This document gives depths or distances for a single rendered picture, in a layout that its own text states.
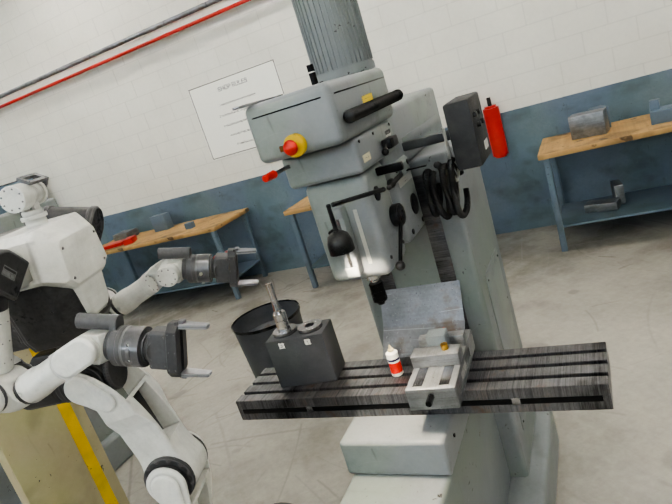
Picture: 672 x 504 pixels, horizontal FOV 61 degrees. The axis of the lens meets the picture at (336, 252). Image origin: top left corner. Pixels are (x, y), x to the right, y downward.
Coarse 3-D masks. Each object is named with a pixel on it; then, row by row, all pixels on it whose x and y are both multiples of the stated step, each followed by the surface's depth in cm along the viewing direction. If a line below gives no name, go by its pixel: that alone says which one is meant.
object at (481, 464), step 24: (480, 432) 203; (480, 456) 198; (504, 456) 228; (360, 480) 176; (384, 480) 173; (408, 480) 170; (432, 480) 167; (456, 480) 171; (480, 480) 193; (504, 480) 222
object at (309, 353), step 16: (320, 320) 202; (272, 336) 205; (288, 336) 200; (304, 336) 196; (320, 336) 194; (272, 352) 202; (288, 352) 200; (304, 352) 198; (320, 352) 197; (336, 352) 203; (288, 368) 202; (304, 368) 201; (320, 368) 199; (336, 368) 200; (288, 384) 205; (304, 384) 203
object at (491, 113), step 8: (488, 104) 540; (488, 112) 537; (496, 112) 537; (488, 120) 541; (496, 120) 538; (488, 128) 544; (496, 128) 540; (496, 136) 543; (504, 136) 545; (496, 144) 545; (504, 144) 545; (496, 152) 548; (504, 152) 547
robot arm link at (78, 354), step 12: (84, 336) 119; (60, 348) 120; (72, 348) 119; (84, 348) 118; (96, 348) 119; (60, 360) 120; (72, 360) 119; (84, 360) 119; (96, 360) 121; (60, 372) 120; (72, 372) 120
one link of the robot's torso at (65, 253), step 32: (32, 224) 142; (64, 224) 145; (32, 256) 132; (64, 256) 137; (96, 256) 151; (32, 288) 135; (64, 288) 139; (96, 288) 149; (32, 320) 140; (64, 320) 140
